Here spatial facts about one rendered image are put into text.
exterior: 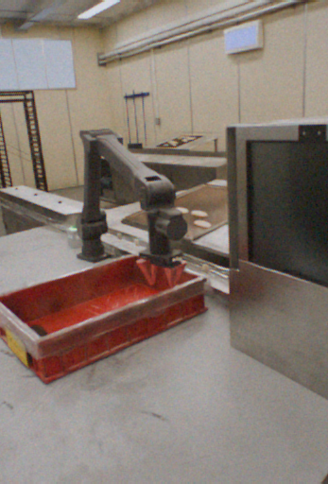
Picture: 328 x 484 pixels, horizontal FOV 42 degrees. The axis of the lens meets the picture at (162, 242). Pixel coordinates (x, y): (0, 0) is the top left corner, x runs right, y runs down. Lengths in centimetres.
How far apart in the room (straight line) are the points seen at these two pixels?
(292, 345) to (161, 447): 31
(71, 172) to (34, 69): 206
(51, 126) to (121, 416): 837
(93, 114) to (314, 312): 876
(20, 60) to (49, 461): 845
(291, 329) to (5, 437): 54
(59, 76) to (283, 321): 854
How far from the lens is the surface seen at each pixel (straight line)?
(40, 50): 910
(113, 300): 127
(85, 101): 933
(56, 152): 903
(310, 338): 83
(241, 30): 631
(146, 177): 107
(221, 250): 143
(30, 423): 86
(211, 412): 82
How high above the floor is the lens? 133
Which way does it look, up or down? 16 degrees down
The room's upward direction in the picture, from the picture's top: 4 degrees counter-clockwise
